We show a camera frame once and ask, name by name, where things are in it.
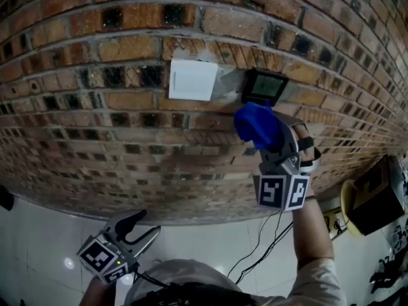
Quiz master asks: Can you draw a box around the person's right forearm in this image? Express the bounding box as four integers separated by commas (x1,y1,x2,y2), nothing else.
291,195,336,263

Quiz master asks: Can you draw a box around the blue cloth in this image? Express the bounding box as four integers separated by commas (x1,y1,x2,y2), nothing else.
233,102,285,156

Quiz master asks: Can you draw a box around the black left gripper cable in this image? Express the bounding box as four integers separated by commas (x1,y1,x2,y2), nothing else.
133,264,169,289

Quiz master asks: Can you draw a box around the person's left forearm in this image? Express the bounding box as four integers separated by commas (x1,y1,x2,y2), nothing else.
83,274,127,306

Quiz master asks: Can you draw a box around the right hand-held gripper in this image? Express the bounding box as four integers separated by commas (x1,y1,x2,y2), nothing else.
253,112,322,212

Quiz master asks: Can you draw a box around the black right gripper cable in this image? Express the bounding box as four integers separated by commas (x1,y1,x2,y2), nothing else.
228,210,296,285

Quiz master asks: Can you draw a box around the black wall display device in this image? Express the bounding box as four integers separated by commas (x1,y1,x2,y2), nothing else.
241,68,289,105

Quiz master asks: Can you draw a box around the person's right hand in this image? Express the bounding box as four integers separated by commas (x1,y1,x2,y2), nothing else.
293,124,316,169

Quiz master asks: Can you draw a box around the black equipment pile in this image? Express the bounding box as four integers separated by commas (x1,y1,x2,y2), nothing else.
369,255,408,299

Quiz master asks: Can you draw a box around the black white patterned board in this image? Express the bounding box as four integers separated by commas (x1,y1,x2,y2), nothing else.
390,218,408,251

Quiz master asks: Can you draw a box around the yellow round disc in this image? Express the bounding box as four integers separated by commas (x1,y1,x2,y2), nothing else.
339,179,367,239

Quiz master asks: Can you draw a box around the black chest harness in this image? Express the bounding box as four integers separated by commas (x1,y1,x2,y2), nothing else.
136,280,259,306

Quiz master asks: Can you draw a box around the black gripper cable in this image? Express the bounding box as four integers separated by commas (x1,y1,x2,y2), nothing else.
228,210,296,285
133,264,169,289

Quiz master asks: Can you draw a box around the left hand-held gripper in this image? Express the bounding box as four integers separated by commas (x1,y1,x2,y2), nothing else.
75,209,162,284

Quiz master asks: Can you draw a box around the white wall switch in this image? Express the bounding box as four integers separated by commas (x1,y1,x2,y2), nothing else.
168,58,219,102

